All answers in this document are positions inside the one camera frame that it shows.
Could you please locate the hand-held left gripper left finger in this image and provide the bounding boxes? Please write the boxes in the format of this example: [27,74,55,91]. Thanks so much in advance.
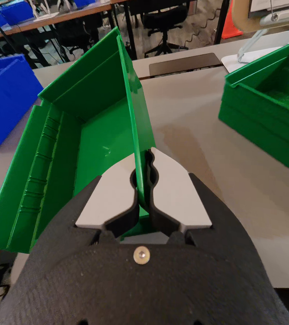
[75,156,140,239]

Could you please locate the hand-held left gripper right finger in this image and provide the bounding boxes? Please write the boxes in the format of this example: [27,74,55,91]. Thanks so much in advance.
[146,147,213,238]

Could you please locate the green plastic box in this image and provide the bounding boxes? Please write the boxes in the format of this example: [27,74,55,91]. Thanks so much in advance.
[218,39,289,181]
[0,27,158,254]

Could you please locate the grey desk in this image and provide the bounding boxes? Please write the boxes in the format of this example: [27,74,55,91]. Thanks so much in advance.
[10,27,289,290]

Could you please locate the large blue plastic bin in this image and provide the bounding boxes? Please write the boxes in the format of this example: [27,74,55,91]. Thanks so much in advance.
[0,54,44,150]

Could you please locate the wooden document stand white base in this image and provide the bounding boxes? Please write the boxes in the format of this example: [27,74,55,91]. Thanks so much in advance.
[221,0,289,74]

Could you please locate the orange traffic cone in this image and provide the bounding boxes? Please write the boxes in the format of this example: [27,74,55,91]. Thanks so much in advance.
[221,0,244,39]

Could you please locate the black office chair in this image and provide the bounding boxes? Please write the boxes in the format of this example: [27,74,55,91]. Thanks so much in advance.
[142,5,190,58]

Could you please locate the long wooden work table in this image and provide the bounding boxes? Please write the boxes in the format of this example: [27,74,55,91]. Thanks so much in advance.
[0,0,230,61]

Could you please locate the printed instruction sheet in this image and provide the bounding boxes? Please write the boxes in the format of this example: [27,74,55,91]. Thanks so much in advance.
[251,0,289,12]

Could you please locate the black desk cable flap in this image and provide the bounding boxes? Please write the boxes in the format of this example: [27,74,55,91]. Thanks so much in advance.
[149,52,223,77]

